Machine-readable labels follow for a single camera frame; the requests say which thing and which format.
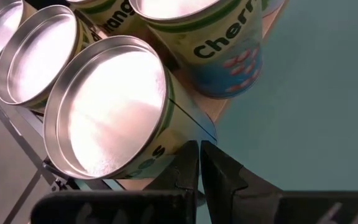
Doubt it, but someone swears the pineapple label tin can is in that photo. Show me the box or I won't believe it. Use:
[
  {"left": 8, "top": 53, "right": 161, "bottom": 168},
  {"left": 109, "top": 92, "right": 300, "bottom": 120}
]
[{"left": 0, "top": 4, "right": 94, "bottom": 114}]

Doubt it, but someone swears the tomatoes label tin can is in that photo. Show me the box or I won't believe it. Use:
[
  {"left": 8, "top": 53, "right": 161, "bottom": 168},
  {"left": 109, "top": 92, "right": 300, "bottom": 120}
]
[{"left": 43, "top": 34, "right": 219, "bottom": 180}]

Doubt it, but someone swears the mixed fruit label tin can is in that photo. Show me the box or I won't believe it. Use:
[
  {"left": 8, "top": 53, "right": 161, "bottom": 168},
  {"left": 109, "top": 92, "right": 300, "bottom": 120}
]
[{"left": 261, "top": 0, "right": 287, "bottom": 18}]

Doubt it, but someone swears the cherries label tin can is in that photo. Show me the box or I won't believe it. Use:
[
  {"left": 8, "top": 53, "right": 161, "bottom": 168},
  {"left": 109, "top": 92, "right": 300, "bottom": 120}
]
[{"left": 128, "top": 0, "right": 264, "bottom": 100}]

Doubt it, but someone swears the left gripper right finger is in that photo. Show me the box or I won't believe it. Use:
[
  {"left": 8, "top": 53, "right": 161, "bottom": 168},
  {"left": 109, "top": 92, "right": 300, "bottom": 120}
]
[{"left": 200, "top": 140, "right": 358, "bottom": 224}]

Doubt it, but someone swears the oranges label tin can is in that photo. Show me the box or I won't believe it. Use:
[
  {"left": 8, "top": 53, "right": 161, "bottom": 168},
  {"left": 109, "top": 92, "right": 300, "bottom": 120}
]
[{"left": 65, "top": 0, "right": 155, "bottom": 38}]

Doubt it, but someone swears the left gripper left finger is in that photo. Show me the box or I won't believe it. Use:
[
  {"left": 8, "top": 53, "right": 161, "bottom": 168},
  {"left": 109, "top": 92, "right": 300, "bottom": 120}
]
[{"left": 31, "top": 140, "right": 200, "bottom": 224}]

